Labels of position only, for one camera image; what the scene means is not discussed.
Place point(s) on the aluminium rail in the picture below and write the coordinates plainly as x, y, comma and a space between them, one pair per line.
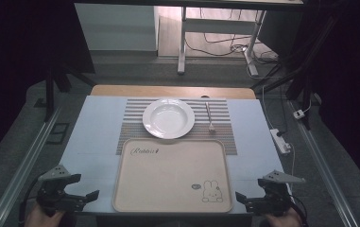
23, 167
324, 170

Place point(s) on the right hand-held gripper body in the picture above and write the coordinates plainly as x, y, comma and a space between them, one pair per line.
273, 200

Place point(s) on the small white adapter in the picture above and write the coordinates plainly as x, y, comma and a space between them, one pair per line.
298, 114

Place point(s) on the person's left hand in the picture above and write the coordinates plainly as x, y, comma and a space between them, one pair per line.
42, 219

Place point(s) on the black stand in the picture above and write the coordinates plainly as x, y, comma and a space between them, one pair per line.
303, 72
49, 94

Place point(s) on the white desk frame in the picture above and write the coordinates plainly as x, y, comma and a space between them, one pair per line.
182, 47

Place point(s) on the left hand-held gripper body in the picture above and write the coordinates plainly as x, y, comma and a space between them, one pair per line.
56, 197

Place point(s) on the silver fork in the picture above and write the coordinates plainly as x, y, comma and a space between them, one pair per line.
212, 128

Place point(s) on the white cabinet panel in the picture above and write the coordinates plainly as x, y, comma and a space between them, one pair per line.
114, 26

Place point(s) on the person's right hand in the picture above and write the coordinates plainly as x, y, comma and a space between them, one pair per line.
283, 220

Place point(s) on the black floor socket frame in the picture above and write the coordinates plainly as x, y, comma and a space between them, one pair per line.
58, 133

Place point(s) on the striped woven placemat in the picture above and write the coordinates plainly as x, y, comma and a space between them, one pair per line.
131, 134

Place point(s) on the black plug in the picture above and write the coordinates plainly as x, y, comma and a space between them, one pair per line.
281, 133

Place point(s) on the beige tray with rabbit print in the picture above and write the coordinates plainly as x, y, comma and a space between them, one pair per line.
168, 179

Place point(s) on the white power strip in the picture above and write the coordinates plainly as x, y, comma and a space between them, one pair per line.
280, 142

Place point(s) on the white deep plate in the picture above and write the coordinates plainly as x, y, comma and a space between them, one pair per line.
168, 119

